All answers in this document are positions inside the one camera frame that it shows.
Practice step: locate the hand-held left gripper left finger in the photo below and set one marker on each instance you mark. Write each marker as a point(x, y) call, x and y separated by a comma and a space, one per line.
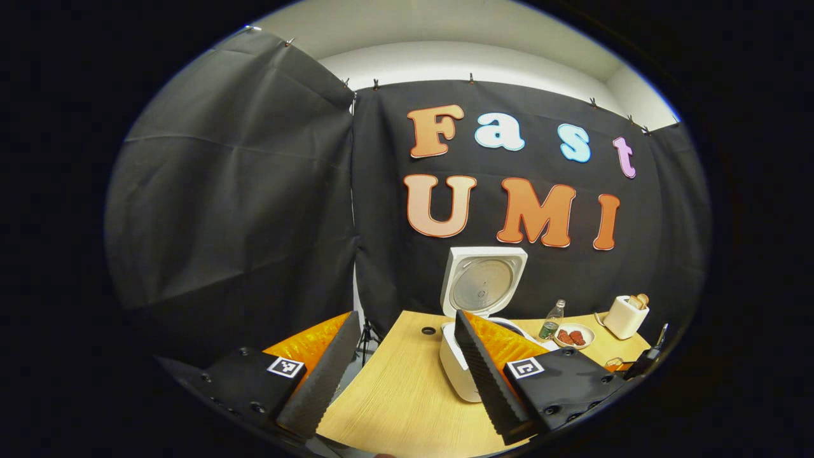
point(331, 375)

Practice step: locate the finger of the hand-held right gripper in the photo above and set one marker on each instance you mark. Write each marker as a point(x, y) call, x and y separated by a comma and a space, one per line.
point(617, 367)

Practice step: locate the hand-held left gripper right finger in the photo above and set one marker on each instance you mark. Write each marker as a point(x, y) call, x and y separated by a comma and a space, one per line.
point(486, 381)

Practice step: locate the white rice cooker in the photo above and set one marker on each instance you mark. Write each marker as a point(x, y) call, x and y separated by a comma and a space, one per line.
point(483, 283)

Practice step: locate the white round plate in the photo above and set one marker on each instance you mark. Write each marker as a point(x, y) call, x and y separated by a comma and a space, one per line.
point(588, 342)

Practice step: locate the white toaster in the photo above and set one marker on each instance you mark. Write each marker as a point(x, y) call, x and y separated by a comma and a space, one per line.
point(622, 321)

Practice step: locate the red meat piece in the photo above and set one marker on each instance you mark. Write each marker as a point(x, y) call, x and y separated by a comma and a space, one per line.
point(577, 338)
point(565, 337)

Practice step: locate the black tripod stand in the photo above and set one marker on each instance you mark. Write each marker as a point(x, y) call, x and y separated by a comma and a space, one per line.
point(367, 340)

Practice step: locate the toasted bread slice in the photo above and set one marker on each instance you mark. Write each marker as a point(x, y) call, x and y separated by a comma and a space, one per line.
point(634, 303)
point(643, 299)

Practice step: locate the clear plastic water bottle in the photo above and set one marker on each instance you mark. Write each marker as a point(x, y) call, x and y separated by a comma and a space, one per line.
point(550, 327)

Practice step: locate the black backdrop cloth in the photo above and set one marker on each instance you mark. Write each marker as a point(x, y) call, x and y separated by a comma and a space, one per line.
point(241, 210)

